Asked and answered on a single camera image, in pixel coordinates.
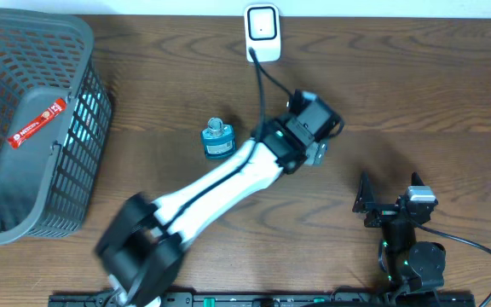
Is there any teal mouthwash bottle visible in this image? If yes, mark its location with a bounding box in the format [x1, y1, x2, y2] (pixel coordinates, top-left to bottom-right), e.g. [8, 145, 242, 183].
[200, 117, 236, 159]

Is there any red Nescafe stick sachet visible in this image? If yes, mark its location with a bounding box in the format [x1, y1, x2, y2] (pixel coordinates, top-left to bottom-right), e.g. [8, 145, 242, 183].
[7, 98, 67, 149]

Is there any white barcode scanner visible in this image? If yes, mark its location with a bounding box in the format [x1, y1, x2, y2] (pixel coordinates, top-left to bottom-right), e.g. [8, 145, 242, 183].
[244, 3, 281, 62]

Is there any grey plastic mesh basket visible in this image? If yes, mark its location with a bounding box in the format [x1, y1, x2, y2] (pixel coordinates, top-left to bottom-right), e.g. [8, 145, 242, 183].
[0, 9, 113, 245]

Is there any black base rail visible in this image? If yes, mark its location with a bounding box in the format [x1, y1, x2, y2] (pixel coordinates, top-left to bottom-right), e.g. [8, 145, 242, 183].
[48, 290, 477, 307]

